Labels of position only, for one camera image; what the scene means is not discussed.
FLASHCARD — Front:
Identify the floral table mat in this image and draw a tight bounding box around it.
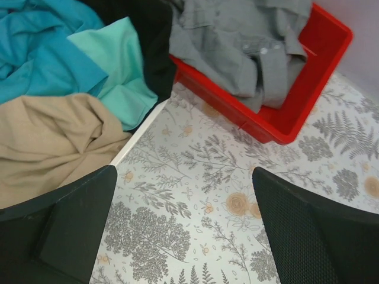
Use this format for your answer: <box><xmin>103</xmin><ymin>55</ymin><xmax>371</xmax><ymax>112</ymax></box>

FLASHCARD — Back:
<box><xmin>91</xmin><ymin>75</ymin><xmax>378</xmax><ymax>283</ymax></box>

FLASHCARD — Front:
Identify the red plastic bin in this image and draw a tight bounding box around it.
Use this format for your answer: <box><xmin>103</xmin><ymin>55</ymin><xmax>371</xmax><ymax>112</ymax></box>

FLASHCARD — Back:
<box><xmin>172</xmin><ymin>4</ymin><xmax>353</xmax><ymax>145</ymax></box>

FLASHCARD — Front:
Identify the mint green t shirt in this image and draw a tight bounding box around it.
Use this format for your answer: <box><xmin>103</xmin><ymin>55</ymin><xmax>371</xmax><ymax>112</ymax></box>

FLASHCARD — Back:
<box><xmin>68</xmin><ymin>17</ymin><xmax>158</xmax><ymax>131</ymax></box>

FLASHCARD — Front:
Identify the blue t shirt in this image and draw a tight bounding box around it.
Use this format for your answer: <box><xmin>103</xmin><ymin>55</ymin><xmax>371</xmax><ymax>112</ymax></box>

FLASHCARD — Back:
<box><xmin>1</xmin><ymin>1</ymin><xmax>108</xmax><ymax>103</ymax></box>

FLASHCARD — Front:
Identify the black t shirt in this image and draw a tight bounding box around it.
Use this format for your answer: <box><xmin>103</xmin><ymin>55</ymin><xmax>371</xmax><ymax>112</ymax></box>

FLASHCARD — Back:
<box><xmin>79</xmin><ymin>0</ymin><xmax>178</xmax><ymax>101</ymax></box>

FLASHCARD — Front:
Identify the beige polo shirt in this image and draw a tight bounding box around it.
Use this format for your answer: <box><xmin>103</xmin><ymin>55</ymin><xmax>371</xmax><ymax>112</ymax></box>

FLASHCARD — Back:
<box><xmin>1</xmin><ymin>93</ymin><xmax>132</xmax><ymax>208</ymax></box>

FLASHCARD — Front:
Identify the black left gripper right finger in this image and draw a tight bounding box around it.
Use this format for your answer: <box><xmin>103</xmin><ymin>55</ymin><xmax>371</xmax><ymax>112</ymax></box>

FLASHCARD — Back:
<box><xmin>252</xmin><ymin>167</ymin><xmax>378</xmax><ymax>283</ymax></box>

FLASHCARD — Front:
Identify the grey button shirt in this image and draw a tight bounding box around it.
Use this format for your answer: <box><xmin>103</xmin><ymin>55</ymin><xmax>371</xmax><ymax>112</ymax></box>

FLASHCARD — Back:
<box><xmin>169</xmin><ymin>0</ymin><xmax>312</xmax><ymax>112</ymax></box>

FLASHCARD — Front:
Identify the white laundry basket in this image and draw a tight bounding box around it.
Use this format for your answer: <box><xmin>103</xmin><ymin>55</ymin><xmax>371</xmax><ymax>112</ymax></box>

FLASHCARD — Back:
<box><xmin>110</xmin><ymin>100</ymin><xmax>168</xmax><ymax>166</ymax></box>

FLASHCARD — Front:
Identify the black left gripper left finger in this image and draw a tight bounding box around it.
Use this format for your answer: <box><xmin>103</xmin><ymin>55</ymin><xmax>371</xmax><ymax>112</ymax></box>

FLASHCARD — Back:
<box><xmin>1</xmin><ymin>165</ymin><xmax>117</xmax><ymax>283</ymax></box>

